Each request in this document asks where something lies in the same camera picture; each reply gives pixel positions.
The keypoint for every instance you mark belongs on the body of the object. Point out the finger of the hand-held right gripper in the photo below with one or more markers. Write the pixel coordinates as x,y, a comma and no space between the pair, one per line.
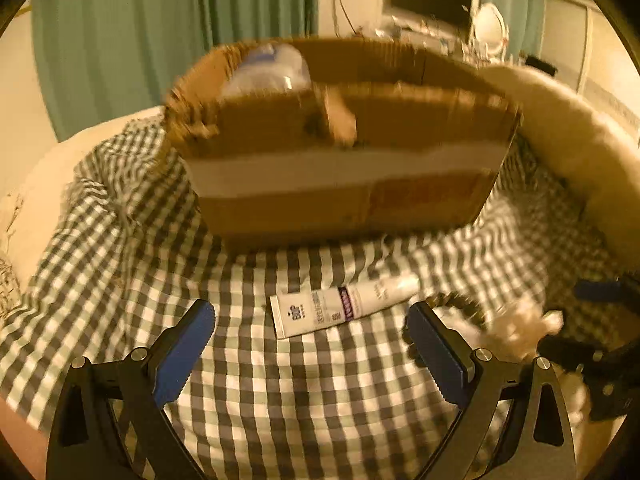
600,375
600,291

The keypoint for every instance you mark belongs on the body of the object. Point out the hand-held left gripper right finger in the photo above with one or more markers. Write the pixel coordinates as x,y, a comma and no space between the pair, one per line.
440,355

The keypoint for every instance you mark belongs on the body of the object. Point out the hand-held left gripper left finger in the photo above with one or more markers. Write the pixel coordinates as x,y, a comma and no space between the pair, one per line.
185,355

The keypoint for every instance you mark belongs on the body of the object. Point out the white cream tube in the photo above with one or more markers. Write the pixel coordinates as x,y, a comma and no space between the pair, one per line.
320,310

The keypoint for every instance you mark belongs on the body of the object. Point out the brown cardboard box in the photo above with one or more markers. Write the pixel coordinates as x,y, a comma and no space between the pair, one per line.
325,210

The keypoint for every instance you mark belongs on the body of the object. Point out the white fluffy wad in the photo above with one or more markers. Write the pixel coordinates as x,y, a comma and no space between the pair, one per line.
515,327

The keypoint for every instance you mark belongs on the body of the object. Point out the green checked cloth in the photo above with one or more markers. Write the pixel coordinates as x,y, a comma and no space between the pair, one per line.
300,385

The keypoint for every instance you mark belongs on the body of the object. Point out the cream cushion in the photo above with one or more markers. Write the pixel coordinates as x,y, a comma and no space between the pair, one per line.
575,135

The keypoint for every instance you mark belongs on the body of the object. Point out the white wardrobe door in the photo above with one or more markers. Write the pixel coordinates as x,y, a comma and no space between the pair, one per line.
565,35

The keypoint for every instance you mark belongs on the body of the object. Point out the white round mirror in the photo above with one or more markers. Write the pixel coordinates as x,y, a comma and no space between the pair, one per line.
487,25

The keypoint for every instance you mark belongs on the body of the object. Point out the clear plastic container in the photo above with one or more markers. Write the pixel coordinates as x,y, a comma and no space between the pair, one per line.
270,72

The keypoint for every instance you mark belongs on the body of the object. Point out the green curtain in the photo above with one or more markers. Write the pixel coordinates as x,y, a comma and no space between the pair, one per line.
125,35

